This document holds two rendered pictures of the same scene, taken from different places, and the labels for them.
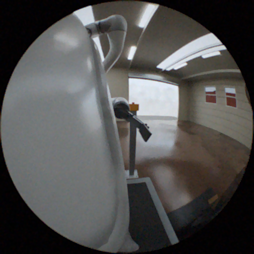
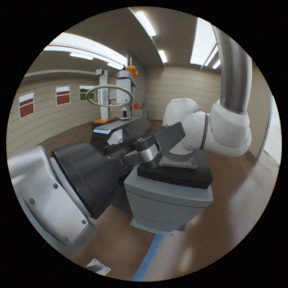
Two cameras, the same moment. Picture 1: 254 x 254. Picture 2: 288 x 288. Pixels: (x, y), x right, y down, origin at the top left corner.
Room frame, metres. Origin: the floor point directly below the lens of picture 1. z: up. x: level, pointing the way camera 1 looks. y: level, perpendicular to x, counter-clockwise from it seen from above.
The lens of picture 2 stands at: (0.40, 0.10, 1.10)
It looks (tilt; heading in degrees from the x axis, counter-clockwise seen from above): 26 degrees down; 208
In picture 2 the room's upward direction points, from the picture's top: straight up
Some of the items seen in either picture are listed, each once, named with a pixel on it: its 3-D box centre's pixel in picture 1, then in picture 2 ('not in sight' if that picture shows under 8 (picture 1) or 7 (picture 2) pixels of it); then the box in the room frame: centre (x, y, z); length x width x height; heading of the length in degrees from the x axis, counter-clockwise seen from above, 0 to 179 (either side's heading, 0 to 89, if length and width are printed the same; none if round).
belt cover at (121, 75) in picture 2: not in sight; (128, 81); (-1.12, -1.07, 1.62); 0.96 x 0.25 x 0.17; 27
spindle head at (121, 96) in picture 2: not in sight; (125, 93); (-0.88, -0.95, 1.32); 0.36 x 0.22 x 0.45; 27
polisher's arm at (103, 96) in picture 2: not in sight; (112, 95); (-1.14, -1.58, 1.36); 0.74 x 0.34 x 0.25; 125
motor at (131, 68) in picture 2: not in sight; (131, 74); (-1.40, -1.19, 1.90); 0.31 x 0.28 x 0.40; 117
